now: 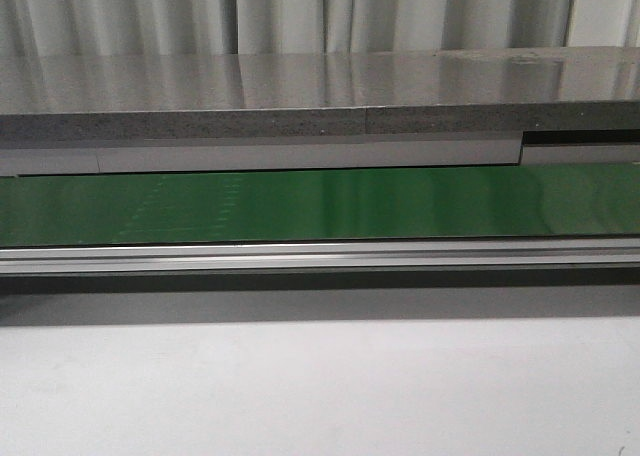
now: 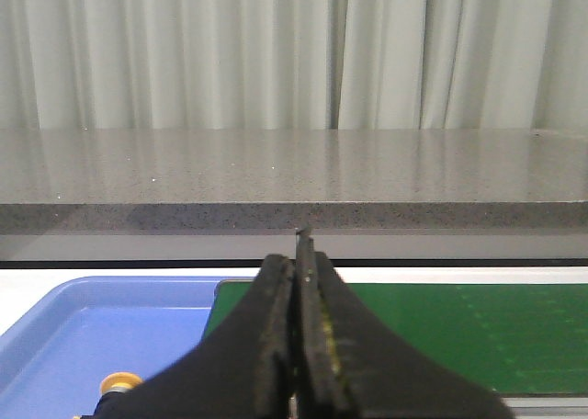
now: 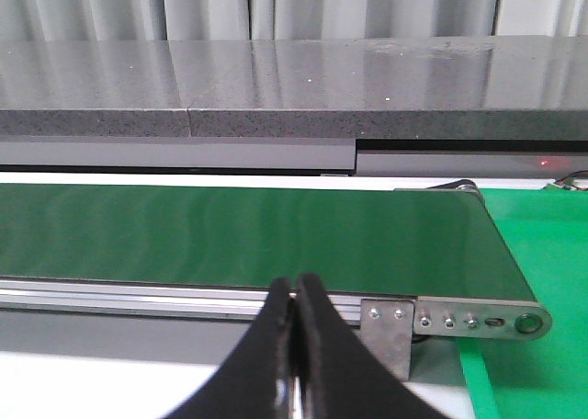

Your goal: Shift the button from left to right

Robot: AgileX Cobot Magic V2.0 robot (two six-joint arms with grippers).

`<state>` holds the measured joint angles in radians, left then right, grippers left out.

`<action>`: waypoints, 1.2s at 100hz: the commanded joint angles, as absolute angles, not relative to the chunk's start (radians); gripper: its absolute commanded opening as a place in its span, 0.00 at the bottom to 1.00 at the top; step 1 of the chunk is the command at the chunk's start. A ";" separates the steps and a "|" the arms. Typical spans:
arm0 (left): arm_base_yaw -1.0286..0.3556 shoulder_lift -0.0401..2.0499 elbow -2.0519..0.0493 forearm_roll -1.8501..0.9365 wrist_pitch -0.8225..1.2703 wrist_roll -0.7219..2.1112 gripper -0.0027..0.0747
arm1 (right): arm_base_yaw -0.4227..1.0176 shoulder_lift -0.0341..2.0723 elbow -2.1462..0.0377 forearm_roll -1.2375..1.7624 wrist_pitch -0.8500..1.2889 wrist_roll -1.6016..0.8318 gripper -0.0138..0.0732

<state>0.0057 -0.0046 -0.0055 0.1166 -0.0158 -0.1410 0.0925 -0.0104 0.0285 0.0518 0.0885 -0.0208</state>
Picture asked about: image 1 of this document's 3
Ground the rear grey conveyor guard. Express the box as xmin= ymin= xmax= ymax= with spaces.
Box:
xmin=1 ymin=132 xmax=639 ymax=176

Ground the green conveyor belt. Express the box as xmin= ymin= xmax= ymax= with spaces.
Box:
xmin=1 ymin=163 xmax=639 ymax=248

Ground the grey stone-edged back table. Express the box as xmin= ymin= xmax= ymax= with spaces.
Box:
xmin=1 ymin=47 xmax=639 ymax=143

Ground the white pleated curtain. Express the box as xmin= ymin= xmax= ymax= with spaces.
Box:
xmin=1 ymin=0 xmax=639 ymax=56

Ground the front aluminium conveyor rail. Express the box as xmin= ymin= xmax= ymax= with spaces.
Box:
xmin=1 ymin=236 xmax=639 ymax=275

